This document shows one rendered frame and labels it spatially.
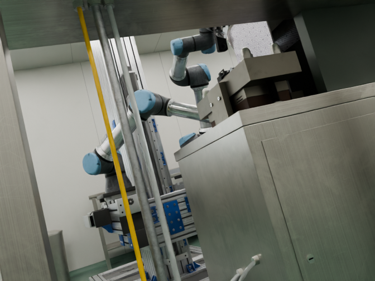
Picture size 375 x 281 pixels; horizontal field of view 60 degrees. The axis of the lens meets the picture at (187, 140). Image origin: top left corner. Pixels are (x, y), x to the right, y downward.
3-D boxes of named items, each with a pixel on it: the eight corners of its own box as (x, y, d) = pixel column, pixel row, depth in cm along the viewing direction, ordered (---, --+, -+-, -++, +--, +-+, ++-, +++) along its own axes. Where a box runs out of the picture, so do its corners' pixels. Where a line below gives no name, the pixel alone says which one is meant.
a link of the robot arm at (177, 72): (164, 75, 202) (169, 33, 154) (181, 72, 203) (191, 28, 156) (169, 92, 199) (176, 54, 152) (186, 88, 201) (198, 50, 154)
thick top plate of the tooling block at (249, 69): (238, 112, 125) (234, 97, 126) (302, 71, 87) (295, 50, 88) (200, 120, 120) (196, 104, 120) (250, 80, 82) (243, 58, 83)
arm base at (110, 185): (103, 194, 187) (99, 178, 188) (129, 188, 193) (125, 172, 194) (107, 192, 173) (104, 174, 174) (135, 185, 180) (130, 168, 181)
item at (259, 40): (248, 95, 123) (235, 49, 125) (283, 70, 101) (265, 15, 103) (247, 95, 123) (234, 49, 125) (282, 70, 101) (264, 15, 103)
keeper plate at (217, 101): (221, 125, 103) (212, 92, 105) (234, 116, 94) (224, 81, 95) (214, 126, 103) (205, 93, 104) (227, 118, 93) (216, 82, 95)
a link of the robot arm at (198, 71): (197, 149, 215) (181, 66, 201) (219, 144, 217) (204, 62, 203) (202, 154, 203) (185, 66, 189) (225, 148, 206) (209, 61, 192)
